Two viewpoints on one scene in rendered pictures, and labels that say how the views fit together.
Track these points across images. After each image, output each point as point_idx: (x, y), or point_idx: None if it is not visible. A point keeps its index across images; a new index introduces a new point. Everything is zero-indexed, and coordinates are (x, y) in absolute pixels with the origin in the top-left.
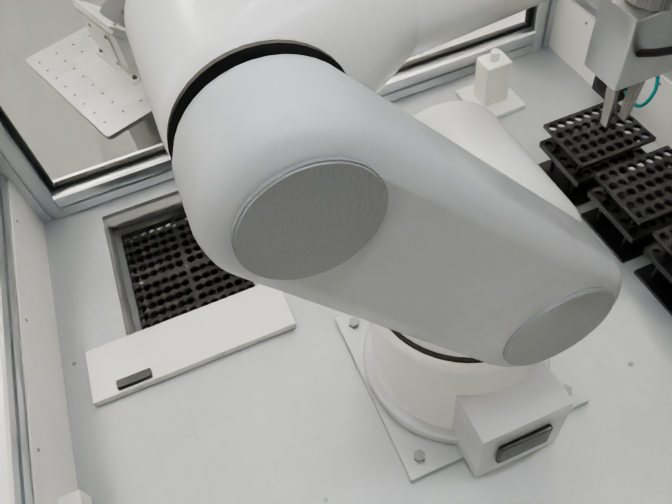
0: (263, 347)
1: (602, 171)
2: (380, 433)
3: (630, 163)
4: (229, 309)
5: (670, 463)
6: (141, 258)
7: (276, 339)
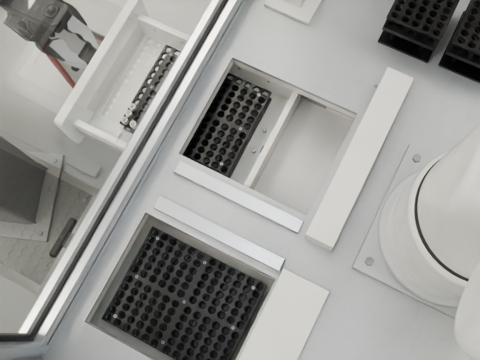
0: (321, 323)
1: (456, 36)
2: (445, 320)
3: (468, 16)
4: (274, 318)
5: None
6: (138, 322)
7: (323, 311)
